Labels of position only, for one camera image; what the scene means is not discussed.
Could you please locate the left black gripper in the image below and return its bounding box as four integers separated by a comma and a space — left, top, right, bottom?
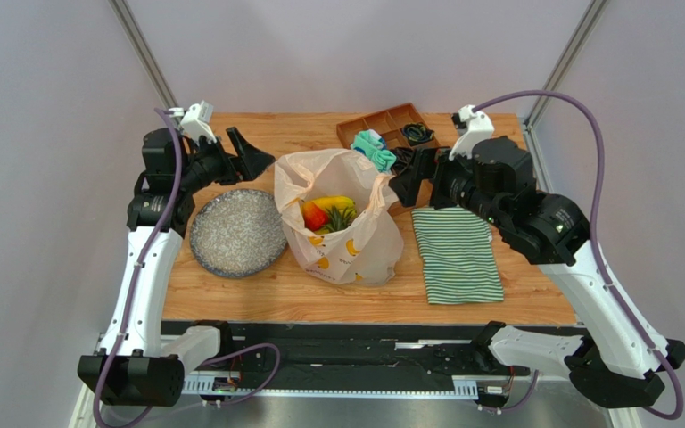
177, 128, 274, 194

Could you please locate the yellow banana bunch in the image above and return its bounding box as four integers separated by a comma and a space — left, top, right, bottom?
311, 196, 359, 235

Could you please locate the translucent beige plastic bag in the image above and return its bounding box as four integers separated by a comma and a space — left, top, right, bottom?
274, 149, 404, 285

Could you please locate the small pineapple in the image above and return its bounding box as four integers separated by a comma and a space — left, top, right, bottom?
326, 206, 358, 233

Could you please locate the small red orange fruit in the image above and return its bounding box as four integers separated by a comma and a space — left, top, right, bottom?
301, 201, 329, 232

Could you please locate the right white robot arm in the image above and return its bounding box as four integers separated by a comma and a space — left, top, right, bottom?
390, 137, 685, 408

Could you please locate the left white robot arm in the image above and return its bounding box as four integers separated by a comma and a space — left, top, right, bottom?
78, 128, 276, 407

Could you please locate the black yellow sock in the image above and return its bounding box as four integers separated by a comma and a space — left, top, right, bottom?
400, 122, 434, 146

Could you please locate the mint green sock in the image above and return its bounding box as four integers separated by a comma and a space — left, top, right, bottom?
351, 129, 397, 173

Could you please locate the brown compartment tray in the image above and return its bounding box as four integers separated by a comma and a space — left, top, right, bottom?
336, 103, 457, 218

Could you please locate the grey fruit plate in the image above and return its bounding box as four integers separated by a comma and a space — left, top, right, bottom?
190, 189, 287, 278

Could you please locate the green striped cloth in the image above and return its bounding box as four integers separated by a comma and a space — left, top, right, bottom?
411, 207, 504, 305

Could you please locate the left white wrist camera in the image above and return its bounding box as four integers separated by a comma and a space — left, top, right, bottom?
168, 101, 218, 144

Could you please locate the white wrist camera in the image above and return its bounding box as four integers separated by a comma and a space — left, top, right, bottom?
168, 101, 218, 144
449, 105, 495, 161

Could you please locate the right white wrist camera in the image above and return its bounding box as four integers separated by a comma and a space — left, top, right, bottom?
449, 105, 495, 161

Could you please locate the left aluminium frame post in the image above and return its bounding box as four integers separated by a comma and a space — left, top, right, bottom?
108, 0, 180, 108

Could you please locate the aluminium frame post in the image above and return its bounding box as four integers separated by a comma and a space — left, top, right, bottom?
108, 0, 180, 108
524, 0, 611, 129

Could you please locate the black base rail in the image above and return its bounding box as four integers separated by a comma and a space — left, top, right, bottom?
122, 320, 593, 402

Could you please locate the right aluminium frame post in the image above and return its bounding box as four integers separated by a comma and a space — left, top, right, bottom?
524, 0, 611, 129

